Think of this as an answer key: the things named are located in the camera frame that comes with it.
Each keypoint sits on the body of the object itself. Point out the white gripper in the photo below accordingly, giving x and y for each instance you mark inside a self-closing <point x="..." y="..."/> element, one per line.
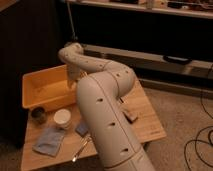
<point x="74" y="73"/>

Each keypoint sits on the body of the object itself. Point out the black flat device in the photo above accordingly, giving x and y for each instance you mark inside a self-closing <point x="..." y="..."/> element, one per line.
<point x="176" y="61"/>

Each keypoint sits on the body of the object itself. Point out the long grey low bench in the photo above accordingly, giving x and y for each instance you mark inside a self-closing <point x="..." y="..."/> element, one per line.
<point x="197" y="69"/>

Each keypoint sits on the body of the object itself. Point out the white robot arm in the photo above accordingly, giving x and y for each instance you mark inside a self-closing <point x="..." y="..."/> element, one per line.
<point x="100" y="83"/>

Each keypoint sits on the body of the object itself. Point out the yellow plastic bin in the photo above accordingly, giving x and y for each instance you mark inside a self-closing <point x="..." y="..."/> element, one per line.
<point x="47" y="88"/>

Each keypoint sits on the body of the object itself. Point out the upper wall shelf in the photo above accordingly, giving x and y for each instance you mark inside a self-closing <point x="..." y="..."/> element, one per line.
<point x="146" y="8"/>

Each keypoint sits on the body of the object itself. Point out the white paper cup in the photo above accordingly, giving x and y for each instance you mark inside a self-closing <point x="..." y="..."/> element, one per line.
<point x="62" y="118"/>

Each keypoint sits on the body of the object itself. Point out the thin metal stand pole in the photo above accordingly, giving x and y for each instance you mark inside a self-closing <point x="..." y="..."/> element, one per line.
<point x="74" y="37"/>

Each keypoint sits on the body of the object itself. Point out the blue sponge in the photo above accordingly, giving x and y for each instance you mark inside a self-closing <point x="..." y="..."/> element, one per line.
<point x="81" y="129"/>

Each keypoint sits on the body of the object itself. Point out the dark small cup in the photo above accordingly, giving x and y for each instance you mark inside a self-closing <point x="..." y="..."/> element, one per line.
<point x="38" y="115"/>

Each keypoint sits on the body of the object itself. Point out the blue folded cloth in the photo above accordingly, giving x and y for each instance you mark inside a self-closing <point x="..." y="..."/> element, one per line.
<point x="49" y="141"/>

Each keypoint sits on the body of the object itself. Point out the small wooden table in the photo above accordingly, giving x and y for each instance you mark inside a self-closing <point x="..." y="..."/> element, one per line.
<point x="147" y="128"/>

